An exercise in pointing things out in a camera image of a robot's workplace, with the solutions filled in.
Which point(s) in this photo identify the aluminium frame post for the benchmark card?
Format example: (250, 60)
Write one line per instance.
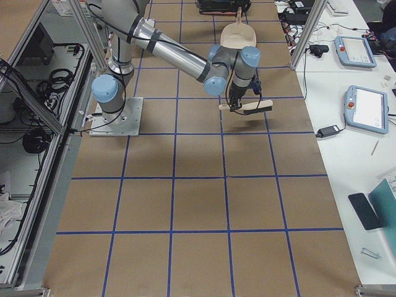
(312, 21)

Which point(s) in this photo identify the white hand brush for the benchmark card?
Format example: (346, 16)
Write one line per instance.
(251, 108)

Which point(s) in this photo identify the metal pen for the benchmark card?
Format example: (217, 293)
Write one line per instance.
(375, 147)

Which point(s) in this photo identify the white plastic dustpan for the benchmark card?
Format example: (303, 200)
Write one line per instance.
(238, 35)

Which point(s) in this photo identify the teach pendant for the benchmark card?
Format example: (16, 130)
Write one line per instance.
(354, 51)
(366, 109)

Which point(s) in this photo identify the near teach pendant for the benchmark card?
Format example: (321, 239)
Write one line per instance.
(366, 109)

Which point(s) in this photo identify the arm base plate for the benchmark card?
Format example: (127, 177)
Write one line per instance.
(125, 124)

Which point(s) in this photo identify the black smartphone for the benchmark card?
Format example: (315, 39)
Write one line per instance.
(364, 211)

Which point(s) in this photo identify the far teach pendant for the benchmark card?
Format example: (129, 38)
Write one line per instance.
(354, 51)

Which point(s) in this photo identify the black power brick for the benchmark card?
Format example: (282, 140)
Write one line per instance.
(328, 131)

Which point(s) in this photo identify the teal folder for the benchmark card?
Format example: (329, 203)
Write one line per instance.
(382, 198)

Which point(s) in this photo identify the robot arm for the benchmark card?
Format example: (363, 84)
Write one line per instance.
(230, 67)

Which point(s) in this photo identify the black webcam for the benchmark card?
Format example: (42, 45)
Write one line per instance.
(318, 50)

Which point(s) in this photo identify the black bag lined bin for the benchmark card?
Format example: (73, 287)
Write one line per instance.
(222, 6)

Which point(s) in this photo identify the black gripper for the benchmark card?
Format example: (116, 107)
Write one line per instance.
(237, 93)

